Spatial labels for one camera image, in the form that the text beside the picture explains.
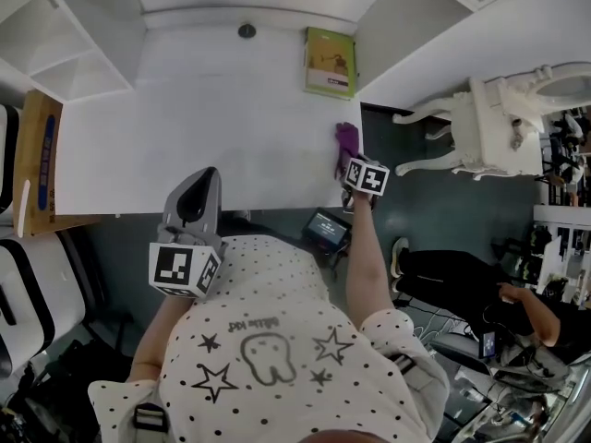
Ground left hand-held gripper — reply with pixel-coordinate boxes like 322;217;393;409
148;166;228;299

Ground white and black robot machine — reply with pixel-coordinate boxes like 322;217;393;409
0;103;22;216
0;237;87;380

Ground person's right forearm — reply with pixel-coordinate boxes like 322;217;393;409
344;200;396;329

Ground white ornate vanity with mirror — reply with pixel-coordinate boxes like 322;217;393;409
392;62;591;182

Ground person's white dotted shirt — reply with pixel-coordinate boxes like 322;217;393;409
88;233;452;443

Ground black tablet screen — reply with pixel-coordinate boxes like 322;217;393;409
301;208;353;254

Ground white shelf cabinet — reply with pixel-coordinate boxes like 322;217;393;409
0;0;591;105

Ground white flat stick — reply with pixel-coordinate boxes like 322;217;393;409
17;178;31;238

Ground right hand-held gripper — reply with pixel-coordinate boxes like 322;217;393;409
340;156;391;214

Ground white desk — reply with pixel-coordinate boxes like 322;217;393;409
53;25;364;216

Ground person's left forearm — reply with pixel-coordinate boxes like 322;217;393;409
127;293;195;383

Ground green book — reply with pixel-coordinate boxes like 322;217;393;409
303;26;356;100

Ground purple cloth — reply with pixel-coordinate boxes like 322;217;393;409
333;121;360;180

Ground brown cardboard box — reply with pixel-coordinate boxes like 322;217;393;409
12;89;103;237

